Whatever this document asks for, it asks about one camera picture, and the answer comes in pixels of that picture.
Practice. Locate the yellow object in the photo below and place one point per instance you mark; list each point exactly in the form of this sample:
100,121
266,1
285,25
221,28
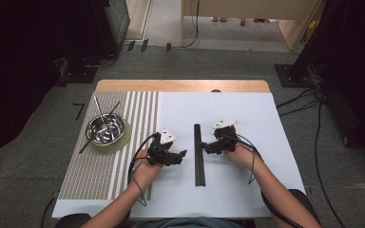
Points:
312,30

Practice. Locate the striped woven placemat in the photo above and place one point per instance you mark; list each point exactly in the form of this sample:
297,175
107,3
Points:
92,171

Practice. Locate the person's right hand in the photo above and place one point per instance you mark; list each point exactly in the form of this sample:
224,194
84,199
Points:
244,156

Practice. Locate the dark monitor cabinet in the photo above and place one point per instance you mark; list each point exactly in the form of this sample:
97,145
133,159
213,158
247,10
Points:
117,22

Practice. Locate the tan floor tape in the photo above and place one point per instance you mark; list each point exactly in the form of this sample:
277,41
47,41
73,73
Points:
364,186

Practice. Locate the black floor tape corner mark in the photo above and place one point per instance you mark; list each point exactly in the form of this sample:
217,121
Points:
79,112

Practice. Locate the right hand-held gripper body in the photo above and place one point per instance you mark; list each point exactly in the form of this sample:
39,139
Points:
226,141

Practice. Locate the black curtain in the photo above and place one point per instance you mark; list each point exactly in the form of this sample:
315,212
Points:
12,63
361,63

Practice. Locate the person's grey-blue shirt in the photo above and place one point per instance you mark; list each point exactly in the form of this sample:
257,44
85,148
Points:
187,223

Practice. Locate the black floor tape strip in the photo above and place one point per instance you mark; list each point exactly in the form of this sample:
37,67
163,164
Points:
168,47
144,45
131,46

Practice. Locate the person's left hand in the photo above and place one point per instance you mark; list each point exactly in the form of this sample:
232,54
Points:
145,174

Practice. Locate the black stand base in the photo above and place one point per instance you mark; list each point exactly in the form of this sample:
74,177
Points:
288,77
79,75

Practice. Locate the silver metal chopstick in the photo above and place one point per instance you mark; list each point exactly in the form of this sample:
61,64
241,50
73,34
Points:
99,107

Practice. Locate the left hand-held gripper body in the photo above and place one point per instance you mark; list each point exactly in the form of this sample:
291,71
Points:
158,153

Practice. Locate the light wooden desk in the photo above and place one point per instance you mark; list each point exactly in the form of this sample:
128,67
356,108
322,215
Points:
250,8

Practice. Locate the white table sheet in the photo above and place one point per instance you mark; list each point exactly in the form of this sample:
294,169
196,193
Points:
234,104

